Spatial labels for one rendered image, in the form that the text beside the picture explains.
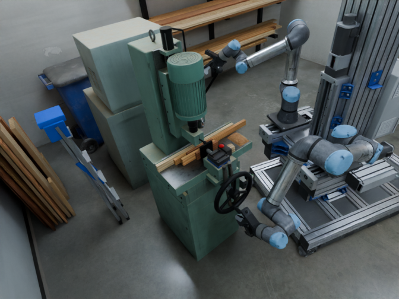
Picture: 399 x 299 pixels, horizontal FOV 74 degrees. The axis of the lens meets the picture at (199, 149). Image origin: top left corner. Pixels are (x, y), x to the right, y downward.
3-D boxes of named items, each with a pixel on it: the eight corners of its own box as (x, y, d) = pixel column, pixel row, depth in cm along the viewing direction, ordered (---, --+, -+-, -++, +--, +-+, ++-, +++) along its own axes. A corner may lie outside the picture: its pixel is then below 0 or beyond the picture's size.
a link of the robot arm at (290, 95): (281, 111, 189) (284, 94, 180) (279, 101, 199) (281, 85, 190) (299, 111, 187) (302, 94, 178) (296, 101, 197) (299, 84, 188)
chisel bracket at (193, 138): (195, 148, 156) (193, 137, 150) (181, 137, 165) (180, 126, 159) (205, 142, 159) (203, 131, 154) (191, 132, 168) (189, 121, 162)
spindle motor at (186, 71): (187, 126, 138) (179, 69, 117) (169, 113, 149) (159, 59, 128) (213, 113, 145) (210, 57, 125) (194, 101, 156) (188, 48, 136)
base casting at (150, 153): (186, 206, 159) (184, 196, 153) (141, 158, 195) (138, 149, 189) (240, 169, 178) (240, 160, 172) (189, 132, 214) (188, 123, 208)
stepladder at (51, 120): (116, 228, 236) (37, 128, 155) (107, 209, 253) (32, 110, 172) (132, 218, 241) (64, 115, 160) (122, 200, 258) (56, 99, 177)
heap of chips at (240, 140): (240, 146, 166) (240, 143, 165) (226, 137, 174) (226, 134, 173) (249, 140, 170) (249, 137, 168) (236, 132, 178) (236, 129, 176)
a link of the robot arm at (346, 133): (335, 137, 163) (341, 119, 154) (357, 148, 154) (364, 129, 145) (323, 146, 158) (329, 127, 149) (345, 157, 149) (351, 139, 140)
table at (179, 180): (186, 207, 142) (184, 200, 138) (157, 176, 161) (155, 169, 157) (263, 155, 168) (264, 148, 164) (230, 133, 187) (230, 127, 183)
